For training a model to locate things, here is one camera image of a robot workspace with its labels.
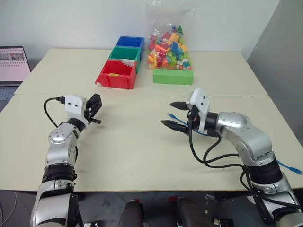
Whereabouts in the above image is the red plastic bin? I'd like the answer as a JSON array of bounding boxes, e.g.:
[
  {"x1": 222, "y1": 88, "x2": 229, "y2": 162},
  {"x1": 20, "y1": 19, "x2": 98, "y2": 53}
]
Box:
[{"x1": 95, "y1": 59, "x2": 139, "y2": 91}]

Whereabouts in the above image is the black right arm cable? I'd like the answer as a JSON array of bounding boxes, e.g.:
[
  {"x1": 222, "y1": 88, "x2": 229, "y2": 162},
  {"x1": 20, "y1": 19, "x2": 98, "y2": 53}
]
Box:
[{"x1": 187, "y1": 117, "x2": 302, "y2": 211}]

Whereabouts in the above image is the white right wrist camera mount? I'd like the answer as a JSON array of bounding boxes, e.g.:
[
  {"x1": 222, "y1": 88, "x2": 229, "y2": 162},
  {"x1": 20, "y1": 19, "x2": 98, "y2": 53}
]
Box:
[{"x1": 186, "y1": 87, "x2": 211, "y2": 133}]

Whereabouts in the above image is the dark rounded shape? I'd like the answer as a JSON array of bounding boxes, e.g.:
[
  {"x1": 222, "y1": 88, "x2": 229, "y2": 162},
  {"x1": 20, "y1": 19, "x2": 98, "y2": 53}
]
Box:
[
  {"x1": 175, "y1": 196, "x2": 215, "y2": 227},
  {"x1": 117, "y1": 199, "x2": 145, "y2": 227}
]

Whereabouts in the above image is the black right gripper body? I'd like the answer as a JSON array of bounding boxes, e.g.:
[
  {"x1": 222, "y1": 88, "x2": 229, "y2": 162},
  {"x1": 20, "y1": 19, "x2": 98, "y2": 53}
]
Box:
[{"x1": 186, "y1": 103, "x2": 201, "y2": 131}]

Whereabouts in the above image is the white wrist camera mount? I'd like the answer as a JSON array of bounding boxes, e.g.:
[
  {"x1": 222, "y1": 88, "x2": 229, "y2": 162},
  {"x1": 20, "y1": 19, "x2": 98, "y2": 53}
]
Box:
[
  {"x1": 186, "y1": 87, "x2": 211, "y2": 133},
  {"x1": 64, "y1": 94, "x2": 91, "y2": 130}
]

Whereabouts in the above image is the clear plastic sheet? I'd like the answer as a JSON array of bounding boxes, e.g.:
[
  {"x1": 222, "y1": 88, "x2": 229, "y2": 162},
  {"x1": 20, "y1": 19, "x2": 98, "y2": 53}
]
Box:
[{"x1": 120, "y1": 59, "x2": 138, "y2": 70}]

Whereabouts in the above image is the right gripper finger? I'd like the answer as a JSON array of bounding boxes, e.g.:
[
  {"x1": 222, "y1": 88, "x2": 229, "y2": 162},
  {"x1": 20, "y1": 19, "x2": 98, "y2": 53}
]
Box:
[
  {"x1": 160, "y1": 120, "x2": 190, "y2": 136},
  {"x1": 169, "y1": 101, "x2": 190, "y2": 112}
]

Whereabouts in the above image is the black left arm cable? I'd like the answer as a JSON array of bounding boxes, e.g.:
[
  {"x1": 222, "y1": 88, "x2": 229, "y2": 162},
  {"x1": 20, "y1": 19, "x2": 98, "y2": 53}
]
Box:
[{"x1": 43, "y1": 95, "x2": 67, "y2": 128}]

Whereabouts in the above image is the clear bag of colourful blocks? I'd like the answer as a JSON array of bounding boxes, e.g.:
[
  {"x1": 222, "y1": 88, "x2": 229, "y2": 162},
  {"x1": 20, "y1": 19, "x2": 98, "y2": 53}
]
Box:
[{"x1": 144, "y1": 0, "x2": 197, "y2": 72}]

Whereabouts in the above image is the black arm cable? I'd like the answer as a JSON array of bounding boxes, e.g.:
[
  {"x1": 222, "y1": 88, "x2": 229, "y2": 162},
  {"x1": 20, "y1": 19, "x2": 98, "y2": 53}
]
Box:
[
  {"x1": 187, "y1": 117, "x2": 302, "y2": 211},
  {"x1": 43, "y1": 95, "x2": 67, "y2": 128}
]

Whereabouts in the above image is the green rectangular block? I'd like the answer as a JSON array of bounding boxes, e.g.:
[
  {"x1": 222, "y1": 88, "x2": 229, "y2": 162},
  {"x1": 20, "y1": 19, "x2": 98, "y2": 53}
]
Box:
[{"x1": 152, "y1": 69, "x2": 195, "y2": 86}]

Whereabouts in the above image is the green plastic bin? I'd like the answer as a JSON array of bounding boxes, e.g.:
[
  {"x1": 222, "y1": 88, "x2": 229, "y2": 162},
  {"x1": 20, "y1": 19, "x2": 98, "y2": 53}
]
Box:
[{"x1": 108, "y1": 46, "x2": 143, "y2": 69}]

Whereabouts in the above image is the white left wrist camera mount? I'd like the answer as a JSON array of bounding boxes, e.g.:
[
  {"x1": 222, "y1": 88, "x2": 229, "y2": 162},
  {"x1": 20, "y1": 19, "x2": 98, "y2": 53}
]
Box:
[{"x1": 64, "y1": 94, "x2": 91, "y2": 130}]

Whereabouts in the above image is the blue Ethernet cable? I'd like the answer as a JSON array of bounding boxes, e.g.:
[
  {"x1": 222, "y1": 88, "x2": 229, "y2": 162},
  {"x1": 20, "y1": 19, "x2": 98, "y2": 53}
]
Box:
[{"x1": 167, "y1": 113, "x2": 303, "y2": 176}]

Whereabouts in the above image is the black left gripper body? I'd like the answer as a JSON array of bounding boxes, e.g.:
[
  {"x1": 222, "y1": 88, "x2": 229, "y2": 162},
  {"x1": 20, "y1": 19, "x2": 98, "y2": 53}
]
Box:
[{"x1": 84, "y1": 102, "x2": 96, "y2": 124}]

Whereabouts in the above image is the open laptop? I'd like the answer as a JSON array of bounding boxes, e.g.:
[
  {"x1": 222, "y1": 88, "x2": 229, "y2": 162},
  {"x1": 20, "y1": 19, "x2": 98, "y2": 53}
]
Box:
[{"x1": 0, "y1": 45, "x2": 32, "y2": 113}]

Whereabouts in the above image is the blue plastic bin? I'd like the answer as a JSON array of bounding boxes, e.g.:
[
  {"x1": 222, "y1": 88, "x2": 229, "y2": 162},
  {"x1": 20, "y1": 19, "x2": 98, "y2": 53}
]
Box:
[{"x1": 115, "y1": 35, "x2": 145, "y2": 62}]

